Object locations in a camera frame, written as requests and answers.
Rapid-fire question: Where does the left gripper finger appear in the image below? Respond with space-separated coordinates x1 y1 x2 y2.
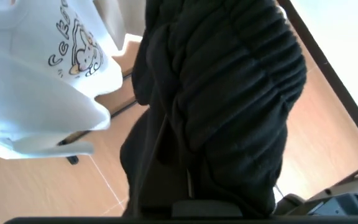
137 113 195 217

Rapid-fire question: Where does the black garment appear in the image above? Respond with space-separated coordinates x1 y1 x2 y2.
119 0 308 218

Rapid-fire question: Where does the white printed t-shirt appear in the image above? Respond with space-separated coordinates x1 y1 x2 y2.
0 0 124 161

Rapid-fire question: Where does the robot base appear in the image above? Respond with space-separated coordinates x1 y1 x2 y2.
273 177 358 217

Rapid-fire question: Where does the black clothes rack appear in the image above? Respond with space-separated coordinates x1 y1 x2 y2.
57 70 140 166

